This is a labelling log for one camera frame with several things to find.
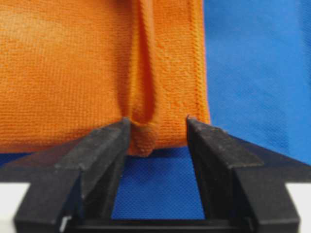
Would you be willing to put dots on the orange microfiber towel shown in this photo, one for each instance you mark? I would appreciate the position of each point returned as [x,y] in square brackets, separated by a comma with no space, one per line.
[70,66]

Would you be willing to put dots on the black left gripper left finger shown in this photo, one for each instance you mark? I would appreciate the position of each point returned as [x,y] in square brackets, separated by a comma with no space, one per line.
[42,192]

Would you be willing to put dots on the blue table cloth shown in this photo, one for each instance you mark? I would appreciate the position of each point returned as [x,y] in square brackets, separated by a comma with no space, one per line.
[258,76]

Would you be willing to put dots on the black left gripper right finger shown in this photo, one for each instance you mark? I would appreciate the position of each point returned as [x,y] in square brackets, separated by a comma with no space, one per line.
[256,189]

